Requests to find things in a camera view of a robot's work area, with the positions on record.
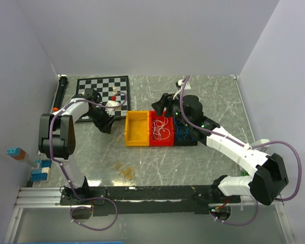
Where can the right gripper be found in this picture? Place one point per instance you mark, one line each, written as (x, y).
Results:
(168, 101)

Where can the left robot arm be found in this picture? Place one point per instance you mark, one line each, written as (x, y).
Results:
(57, 138)

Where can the black marker orange cap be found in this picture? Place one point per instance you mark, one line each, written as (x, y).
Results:
(61, 89)

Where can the green small block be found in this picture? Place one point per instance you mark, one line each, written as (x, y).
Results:
(244, 174)

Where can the grey white wall bracket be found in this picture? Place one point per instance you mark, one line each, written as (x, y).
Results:
(258, 145)

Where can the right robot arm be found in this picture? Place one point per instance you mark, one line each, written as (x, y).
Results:
(267, 175)

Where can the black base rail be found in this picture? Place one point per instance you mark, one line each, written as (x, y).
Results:
(163, 199)

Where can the black white chessboard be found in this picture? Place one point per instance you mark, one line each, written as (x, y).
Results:
(104, 86)

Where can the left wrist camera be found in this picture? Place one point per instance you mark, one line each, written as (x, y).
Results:
(112, 106)

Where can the black plastic bin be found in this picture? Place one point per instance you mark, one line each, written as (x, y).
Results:
(181, 134)

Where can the toy brick structure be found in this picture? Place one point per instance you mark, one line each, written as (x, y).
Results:
(41, 168)

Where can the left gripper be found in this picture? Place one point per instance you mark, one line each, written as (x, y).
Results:
(103, 125)

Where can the red plastic bin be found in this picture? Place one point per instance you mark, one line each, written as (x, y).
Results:
(161, 131)

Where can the yellow plastic bin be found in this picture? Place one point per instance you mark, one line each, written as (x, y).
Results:
(137, 128)

